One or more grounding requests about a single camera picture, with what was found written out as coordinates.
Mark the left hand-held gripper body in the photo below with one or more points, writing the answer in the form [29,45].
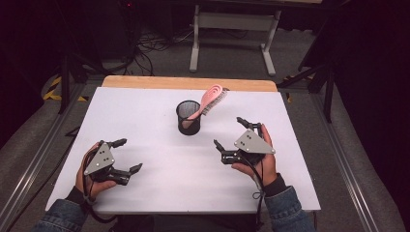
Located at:
[100,161]

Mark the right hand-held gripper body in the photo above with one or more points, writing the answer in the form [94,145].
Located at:
[253,145]

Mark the black mesh pen holder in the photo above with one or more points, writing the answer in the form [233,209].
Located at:
[188,127]

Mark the pink hairbrush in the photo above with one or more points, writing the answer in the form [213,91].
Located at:
[209,96]

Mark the person's left hand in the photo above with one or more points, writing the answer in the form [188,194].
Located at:
[95,188]

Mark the person's right hand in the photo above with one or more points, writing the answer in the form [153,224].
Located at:
[267,170]

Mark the white board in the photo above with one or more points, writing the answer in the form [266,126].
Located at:
[167,193]

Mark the yellow black hazard tape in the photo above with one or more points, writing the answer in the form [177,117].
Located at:
[53,92]
[288,96]

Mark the wooden table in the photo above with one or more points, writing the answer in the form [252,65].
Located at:
[154,83]

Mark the black metal stand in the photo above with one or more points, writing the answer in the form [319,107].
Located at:
[65,83]
[328,93]

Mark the aluminium rail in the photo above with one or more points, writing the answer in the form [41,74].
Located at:
[346,167]
[35,161]

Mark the white metal desk frame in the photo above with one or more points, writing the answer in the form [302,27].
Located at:
[237,22]

